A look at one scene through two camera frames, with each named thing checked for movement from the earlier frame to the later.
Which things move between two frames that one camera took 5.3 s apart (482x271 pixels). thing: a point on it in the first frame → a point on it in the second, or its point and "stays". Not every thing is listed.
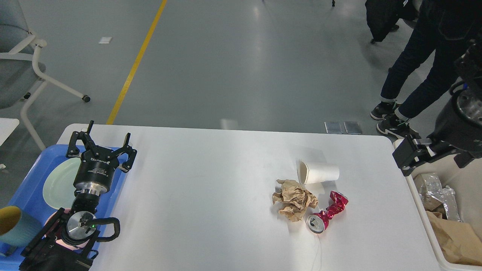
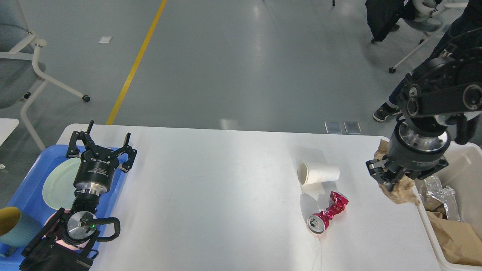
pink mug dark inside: (59, 229) stays
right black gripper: (459, 122) → (402, 159)
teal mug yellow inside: (17, 226) stays
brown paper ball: (293, 199) → (403, 190)
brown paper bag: (458, 241) stays
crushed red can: (318, 223) stays
